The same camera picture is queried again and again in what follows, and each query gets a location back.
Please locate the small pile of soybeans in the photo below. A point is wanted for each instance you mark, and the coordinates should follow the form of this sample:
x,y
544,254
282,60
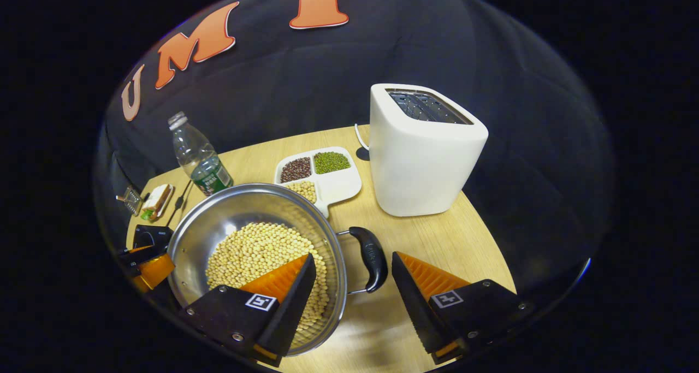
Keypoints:
x,y
303,191

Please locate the black induction cooktop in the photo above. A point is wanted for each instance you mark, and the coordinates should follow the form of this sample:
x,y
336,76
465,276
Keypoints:
x,y
153,235

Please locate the sandwich on plate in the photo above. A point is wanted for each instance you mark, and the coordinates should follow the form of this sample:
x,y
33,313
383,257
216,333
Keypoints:
x,y
157,201

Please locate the pile of red beans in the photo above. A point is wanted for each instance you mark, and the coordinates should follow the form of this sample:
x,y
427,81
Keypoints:
x,y
296,170

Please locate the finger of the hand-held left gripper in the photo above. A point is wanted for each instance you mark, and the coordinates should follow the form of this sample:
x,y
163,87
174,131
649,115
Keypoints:
x,y
155,272
136,254

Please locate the pile of soybeans in pot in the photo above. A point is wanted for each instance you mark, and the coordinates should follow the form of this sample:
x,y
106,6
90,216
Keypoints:
x,y
246,253

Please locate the clear plastic water bottle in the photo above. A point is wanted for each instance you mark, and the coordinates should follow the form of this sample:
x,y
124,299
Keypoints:
x,y
199,160

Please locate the stainless steel pot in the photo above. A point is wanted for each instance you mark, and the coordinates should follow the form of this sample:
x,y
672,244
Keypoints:
x,y
240,203

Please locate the white toaster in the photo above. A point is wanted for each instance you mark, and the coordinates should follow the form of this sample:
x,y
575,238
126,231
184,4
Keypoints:
x,y
420,165

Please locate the white divided dish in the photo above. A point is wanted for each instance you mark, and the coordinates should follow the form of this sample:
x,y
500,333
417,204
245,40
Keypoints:
x,y
341,187

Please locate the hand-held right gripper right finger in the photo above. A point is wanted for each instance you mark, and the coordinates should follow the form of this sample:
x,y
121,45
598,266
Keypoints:
x,y
415,307

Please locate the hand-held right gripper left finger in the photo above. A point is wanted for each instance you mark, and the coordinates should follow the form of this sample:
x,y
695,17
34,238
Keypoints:
x,y
292,307

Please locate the pile of green mung beans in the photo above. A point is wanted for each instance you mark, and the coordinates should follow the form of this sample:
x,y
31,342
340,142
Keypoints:
x,y
332,163

